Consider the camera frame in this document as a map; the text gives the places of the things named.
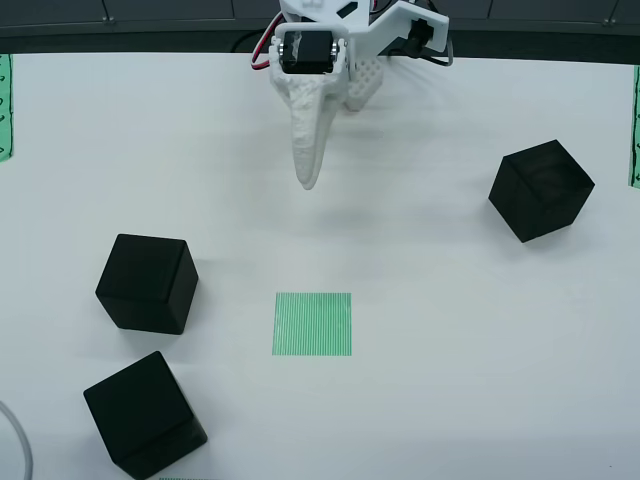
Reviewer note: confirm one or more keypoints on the black cube block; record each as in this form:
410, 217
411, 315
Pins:
147, 285
540, 195
142, 420

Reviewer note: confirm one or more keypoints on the green striped square marker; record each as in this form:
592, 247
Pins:
312, 325

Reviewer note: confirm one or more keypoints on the small metal fitting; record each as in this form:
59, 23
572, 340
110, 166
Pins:
609, 21

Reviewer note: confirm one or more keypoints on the green paper strip with arrows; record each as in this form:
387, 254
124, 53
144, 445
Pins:
635, 130
5, 110

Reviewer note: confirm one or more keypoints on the camera board on white bracket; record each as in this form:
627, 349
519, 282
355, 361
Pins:
435, 30

